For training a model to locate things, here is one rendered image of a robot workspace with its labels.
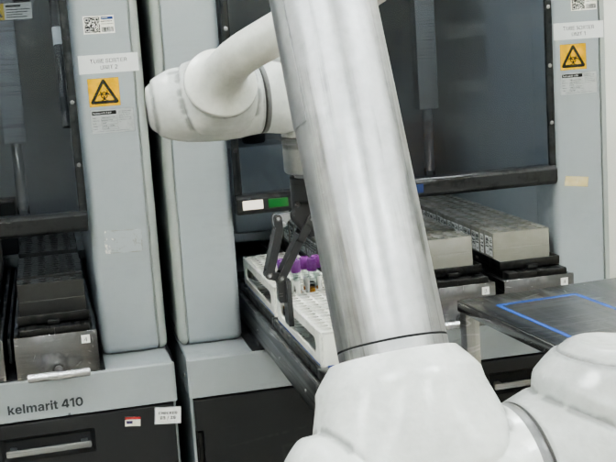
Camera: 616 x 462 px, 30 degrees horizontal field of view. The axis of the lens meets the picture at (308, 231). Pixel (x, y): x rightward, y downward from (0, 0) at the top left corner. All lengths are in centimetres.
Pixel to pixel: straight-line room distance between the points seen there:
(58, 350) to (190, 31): 58
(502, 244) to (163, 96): 82
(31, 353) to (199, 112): 58
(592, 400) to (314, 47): 40
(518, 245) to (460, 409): 123
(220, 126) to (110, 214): 46
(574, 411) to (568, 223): 122
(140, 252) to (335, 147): 103
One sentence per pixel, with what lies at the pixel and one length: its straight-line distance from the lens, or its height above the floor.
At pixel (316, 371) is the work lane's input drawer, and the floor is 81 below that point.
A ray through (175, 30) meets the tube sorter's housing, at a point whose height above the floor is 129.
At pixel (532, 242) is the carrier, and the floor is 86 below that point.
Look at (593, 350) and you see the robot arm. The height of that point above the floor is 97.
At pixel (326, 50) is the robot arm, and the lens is 105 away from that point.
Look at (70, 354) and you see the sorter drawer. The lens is 196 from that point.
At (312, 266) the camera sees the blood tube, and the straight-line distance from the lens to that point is 181.
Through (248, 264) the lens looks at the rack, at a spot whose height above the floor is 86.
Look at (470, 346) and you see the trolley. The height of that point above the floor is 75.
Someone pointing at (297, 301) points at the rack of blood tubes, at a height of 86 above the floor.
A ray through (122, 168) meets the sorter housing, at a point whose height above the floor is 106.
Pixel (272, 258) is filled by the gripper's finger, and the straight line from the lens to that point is 170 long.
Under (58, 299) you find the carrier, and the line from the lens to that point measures 201.
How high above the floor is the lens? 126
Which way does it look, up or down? 10 degrees down
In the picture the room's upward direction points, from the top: 4 degrees counter-clockwise
